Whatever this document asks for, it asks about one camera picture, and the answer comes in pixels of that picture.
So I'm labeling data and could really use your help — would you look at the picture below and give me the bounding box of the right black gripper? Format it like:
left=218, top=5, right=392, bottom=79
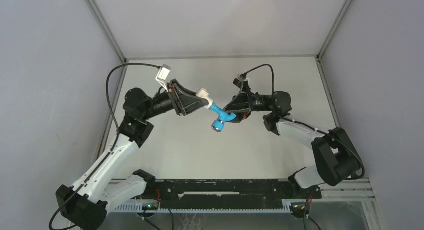
left=218, top=80, right=273, bottom=123

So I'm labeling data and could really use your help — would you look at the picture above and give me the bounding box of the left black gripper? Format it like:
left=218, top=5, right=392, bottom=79
left=141, top=79, right=208, bottom=120

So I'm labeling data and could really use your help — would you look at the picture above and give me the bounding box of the blue plastic water faucet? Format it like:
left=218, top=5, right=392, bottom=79
left=209, top=103, right=237, bottom=132

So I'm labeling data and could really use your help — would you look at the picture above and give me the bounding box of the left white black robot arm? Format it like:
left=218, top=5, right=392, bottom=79
left=53, top=79, right=223, bottom=229

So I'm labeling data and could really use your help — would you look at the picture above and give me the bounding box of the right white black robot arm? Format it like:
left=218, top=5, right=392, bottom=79
left=224, top=77, right=364, bottom=198

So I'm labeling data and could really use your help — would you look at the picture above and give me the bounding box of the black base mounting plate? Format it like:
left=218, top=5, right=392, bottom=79
left=134, top=169, right=323, bottom=210

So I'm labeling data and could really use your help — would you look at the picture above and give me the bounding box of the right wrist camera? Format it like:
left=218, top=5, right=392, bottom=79
left=233, top=74, right=250, bottom=89

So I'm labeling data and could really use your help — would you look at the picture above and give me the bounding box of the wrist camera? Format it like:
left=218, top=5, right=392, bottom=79
left=155, top=64, right=171, bottom=92
left=233, top=74, right=250, bottom=89

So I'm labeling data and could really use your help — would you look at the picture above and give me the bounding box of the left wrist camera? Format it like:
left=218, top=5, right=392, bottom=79
left=155, top=64, right=171, bottom=92

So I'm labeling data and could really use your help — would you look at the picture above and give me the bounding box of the left black camera cable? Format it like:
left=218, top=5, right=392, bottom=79
left=48, top=62, right=165, bottom=230

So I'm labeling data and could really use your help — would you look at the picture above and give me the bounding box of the black camera cable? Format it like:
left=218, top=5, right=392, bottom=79
left=241, top=63, right=366, bottom=179
left=48, top=62, right=165, bottom=230

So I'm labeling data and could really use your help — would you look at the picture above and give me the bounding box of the right black camera cable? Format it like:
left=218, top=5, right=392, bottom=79
left=241, top=63, right=366, bottom=179

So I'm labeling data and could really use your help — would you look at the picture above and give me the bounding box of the white slotted cable duct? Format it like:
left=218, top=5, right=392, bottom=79
left=112, top=202, right=293, bottom=213

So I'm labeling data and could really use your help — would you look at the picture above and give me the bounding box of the aluminium frame rail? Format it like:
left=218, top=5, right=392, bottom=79
left=74, top=178, right=377, bottom=202

